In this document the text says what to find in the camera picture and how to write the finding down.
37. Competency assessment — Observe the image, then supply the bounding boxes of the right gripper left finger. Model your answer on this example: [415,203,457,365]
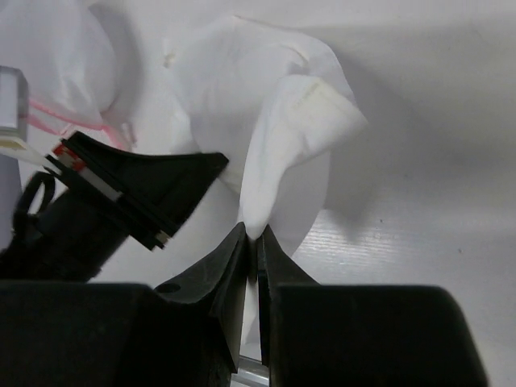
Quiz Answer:
[155,223,247,371]

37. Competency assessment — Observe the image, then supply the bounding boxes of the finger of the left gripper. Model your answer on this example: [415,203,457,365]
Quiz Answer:
[46,131,228,250]

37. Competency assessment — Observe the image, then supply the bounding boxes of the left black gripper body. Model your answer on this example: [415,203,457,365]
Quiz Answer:
[1,172,129,282]

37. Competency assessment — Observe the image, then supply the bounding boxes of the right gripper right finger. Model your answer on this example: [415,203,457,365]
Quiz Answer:
[256,227,322,367]

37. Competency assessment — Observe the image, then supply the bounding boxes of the white bra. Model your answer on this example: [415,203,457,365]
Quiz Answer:
[167,16,368,254]

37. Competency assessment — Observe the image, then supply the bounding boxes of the white mesh laundry bag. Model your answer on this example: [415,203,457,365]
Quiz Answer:
[1,1,135,151]

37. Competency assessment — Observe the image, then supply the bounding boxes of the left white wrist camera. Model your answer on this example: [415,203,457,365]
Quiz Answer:
[0,66,53,170]

